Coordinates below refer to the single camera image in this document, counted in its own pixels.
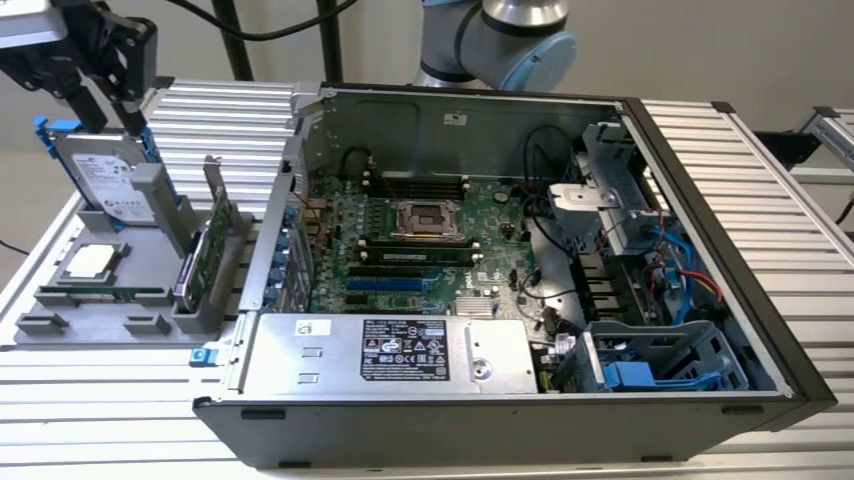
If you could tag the graphics card with black shroud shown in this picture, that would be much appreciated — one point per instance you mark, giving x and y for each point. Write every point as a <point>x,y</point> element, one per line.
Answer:
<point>220,240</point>

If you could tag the long black expansion slot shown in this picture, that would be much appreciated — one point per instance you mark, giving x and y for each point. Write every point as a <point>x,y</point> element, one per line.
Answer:
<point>390,272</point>

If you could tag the open black PC case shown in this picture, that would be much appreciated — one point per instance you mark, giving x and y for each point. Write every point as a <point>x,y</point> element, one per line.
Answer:
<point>467,435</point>

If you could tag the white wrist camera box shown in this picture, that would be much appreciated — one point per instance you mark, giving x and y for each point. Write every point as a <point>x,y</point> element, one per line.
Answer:
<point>30,25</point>

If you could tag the blue expansion slot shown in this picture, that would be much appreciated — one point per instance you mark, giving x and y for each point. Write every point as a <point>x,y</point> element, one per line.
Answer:
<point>387,286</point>

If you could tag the blue plastic case latch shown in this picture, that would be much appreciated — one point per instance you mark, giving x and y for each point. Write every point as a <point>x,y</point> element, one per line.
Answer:
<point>200,357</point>

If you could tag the grey metal drive cage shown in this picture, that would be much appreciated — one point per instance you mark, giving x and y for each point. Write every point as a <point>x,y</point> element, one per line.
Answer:
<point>601,165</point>

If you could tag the grey metal disk bay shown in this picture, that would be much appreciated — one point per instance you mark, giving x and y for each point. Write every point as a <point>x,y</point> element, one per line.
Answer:
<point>667,335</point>

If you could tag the black stand pole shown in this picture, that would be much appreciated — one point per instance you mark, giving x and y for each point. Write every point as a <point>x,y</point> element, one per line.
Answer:
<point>330,55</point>
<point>234,55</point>

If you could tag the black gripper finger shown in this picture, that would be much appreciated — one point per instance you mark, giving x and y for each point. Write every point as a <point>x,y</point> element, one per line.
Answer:
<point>83,105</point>
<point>136,60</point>

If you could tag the hard disk in blue carrier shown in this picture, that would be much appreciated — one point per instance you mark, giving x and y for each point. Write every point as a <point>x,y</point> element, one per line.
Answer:
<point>94,170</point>

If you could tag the grey plastic parts rack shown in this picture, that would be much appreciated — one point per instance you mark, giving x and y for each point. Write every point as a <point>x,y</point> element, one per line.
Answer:
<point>147,260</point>

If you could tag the round coin battery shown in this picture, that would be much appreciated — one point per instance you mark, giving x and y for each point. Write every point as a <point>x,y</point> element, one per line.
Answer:
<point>501,195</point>

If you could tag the short black expansion slot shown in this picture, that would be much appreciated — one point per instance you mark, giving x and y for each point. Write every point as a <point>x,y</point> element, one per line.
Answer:
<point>356,301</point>

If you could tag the black table corner cap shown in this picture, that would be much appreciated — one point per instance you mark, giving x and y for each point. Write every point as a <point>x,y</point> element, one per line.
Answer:
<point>722,107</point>
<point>163,82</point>

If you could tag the green motherboard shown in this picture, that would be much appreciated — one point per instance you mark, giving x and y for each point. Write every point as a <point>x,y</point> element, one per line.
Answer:
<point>494,235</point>

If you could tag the blue plastic bay carrier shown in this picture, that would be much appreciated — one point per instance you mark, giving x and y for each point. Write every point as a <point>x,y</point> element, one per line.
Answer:
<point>627,375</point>

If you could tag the silver CPU chip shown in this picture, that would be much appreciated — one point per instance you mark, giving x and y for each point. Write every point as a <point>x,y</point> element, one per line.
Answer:
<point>94,262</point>

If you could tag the silver power supply unit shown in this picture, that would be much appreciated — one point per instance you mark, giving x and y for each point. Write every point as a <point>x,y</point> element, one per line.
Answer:
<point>334,365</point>

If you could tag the CPU socket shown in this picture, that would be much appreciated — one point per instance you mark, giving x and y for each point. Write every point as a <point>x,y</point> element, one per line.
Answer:
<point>423,220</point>

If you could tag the silver finned heat sink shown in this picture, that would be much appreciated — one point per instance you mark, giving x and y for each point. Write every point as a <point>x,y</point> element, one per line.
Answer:
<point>477,306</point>

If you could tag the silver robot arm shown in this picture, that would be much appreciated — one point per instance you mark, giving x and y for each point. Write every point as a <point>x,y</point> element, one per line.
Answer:
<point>467,40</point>

